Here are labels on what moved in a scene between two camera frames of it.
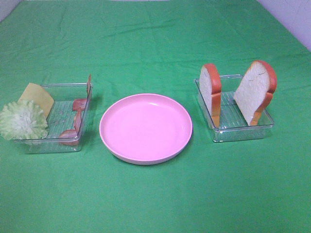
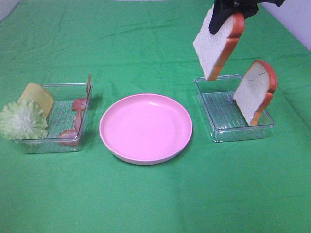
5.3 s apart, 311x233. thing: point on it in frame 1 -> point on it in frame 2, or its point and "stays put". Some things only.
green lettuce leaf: [23, 120] stays put
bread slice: [255, 91] stays put
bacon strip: [79, 104] stays put
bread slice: [210, 91] -> [214, 49]
